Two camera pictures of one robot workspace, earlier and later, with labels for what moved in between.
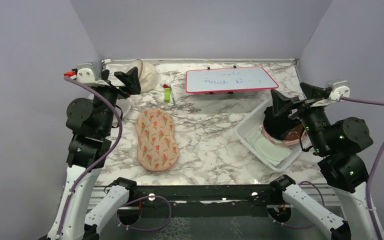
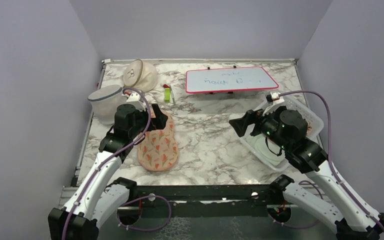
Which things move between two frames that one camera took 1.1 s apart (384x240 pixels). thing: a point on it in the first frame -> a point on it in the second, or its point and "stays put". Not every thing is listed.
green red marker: (166, 93) stays put
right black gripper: (280, 104) -> (251, 116)
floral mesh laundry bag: (157, 149) stays put
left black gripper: (130, 79) -> (159, 122)
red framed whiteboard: (228, 79) stays put
